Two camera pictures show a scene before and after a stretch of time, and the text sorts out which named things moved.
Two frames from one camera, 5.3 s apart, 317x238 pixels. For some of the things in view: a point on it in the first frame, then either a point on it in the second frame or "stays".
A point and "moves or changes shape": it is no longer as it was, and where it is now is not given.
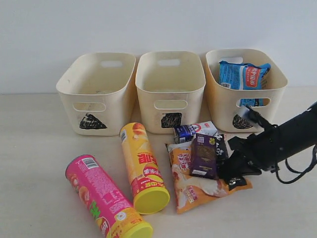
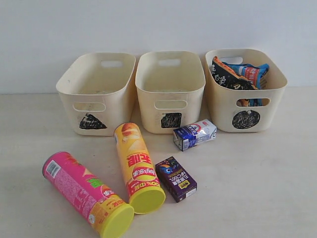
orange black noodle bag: (191, 192) -> (224, 76)
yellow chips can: (149, 193) moves or changes shape
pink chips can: (115, 216) moves or changes shape
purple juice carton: (203, 156) -> (176, 181)
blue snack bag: (248, 76) stays
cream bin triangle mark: (97, 90) stays
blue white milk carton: (186, 133) stays
